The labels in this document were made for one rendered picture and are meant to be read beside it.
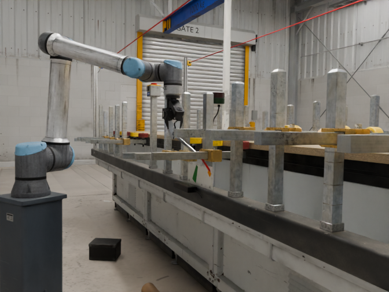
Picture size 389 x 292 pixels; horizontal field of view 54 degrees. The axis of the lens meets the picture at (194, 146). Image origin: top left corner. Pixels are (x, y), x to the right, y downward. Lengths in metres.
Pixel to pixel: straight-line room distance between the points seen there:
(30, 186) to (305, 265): 1.39
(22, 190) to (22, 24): 7.76
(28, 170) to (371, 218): 1.56
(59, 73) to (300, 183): 1.38
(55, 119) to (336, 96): 1.55
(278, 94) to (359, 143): 0.60
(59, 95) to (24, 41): 7.40
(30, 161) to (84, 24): 7.89
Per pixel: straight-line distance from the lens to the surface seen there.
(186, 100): 1.89
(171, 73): 1.83
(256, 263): 1.86
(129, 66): 1.77
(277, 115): 1.23
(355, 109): 10.54
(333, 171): 1.05
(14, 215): 2.08
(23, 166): 2.07
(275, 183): 1.25
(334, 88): 1.05
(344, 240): 1.02
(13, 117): 9.34
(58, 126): 2.19
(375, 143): 0.70
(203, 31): 10.41
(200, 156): 1.61
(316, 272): 1.18
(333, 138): 0.98
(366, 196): 1.27
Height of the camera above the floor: 0.97
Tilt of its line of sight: 3 degrees down
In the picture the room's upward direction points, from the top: 1 degrees clockwise
